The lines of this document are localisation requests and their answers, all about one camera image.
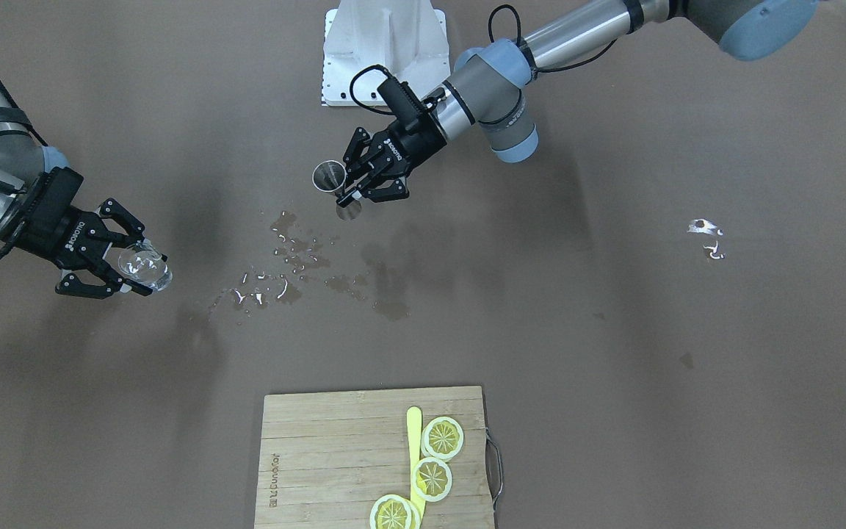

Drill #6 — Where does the yellow plastic knife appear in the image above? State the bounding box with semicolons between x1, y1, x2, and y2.
406;406;426;520

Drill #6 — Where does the lemon slice middle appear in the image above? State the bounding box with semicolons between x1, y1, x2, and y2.
411;456;453;503

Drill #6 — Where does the bamboo cutting board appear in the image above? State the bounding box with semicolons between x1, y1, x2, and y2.
254;386;496;528

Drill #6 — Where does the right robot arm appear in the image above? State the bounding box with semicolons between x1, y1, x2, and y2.
0;80;171;299

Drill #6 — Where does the lemon slice lower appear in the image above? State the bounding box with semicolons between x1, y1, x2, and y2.
367;494;420;529

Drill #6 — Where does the steel jigger shaker cup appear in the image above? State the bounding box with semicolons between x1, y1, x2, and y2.
312;160;362;220

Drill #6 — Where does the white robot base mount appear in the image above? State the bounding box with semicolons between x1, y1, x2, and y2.
320;1;450;107

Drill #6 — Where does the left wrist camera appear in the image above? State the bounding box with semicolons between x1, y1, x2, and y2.
378;77;427;127

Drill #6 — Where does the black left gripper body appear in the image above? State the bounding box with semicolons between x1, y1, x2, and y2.
375;112;447;181

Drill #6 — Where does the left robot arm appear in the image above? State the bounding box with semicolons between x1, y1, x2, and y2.
331;1;818;210

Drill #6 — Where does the lemon slice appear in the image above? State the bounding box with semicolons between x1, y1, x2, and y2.
367;494;420;529
411;456;453;503
421;416;466;461

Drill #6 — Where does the clear glass measuring cup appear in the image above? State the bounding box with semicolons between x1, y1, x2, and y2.
117;239;173;292

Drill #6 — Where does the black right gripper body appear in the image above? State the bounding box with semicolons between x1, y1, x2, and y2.
0;168;112;271

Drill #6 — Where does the lemon slice upper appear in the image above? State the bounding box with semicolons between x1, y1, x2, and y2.
421;416;466;461

